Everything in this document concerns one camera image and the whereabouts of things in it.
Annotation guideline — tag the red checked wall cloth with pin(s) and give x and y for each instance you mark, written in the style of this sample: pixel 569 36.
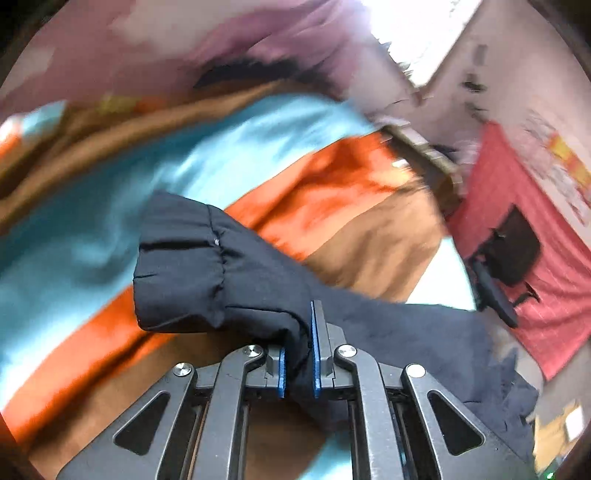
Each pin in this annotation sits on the red checked wall cloth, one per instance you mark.
pixel 554 300

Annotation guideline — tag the cluttered wooden desk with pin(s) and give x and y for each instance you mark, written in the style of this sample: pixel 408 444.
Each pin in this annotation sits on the cluttered wooden desk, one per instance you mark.
pixel 438 175

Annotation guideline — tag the cardboard box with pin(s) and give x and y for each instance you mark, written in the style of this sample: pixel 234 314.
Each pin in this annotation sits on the cardboard box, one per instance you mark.
pixel 554 429

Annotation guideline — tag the dark navy pants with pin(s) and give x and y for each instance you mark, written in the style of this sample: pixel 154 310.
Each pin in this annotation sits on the dark navy pants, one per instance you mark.
pixel 207 277

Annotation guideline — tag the pink curtain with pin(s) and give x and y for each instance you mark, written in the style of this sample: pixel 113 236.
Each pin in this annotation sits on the pink curtain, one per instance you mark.
pixel 138 46

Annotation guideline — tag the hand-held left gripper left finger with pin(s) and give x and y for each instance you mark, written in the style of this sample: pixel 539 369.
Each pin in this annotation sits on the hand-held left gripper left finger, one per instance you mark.
pixel 280 374

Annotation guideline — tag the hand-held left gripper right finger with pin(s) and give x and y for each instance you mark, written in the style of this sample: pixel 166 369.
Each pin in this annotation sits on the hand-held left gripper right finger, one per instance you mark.
pixel 316 360

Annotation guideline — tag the black office chair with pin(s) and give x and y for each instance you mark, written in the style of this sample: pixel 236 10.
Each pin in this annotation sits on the black office chair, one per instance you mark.
pixel 512 254

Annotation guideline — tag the striped orange brown blue bedsheet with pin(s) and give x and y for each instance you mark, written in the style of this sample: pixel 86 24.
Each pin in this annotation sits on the striped orange brown blue bedsheet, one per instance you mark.
pixel 115 194

